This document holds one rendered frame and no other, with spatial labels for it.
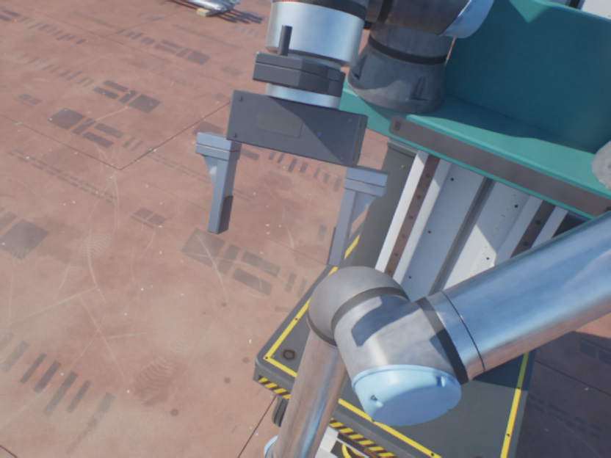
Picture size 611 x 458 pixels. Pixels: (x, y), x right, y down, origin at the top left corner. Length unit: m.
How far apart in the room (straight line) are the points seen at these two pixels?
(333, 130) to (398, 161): 0.93
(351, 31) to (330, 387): 0.59
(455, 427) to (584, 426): 0.77
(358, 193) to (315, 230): 1.86
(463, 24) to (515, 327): 0.35
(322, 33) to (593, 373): 2.03
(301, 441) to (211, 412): 0.71
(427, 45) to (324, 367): 0.56
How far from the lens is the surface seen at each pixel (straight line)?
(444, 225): 1.33
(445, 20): 0.64
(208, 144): 0.54
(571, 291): 0.67
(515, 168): 0.95
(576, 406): 2.19
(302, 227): 2.36
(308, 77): 0.44
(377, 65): 0.96
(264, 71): 0.44
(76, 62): 3.73
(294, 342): 1.48
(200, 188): 2.50
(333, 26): 0.48
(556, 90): 1.07
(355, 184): 0.49
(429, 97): 0.97
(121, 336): 1.87
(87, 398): 1.75
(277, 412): 1.59
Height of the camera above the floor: 1.47
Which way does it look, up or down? 38 degrees down
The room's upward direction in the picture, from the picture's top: 12 degrees clockwise
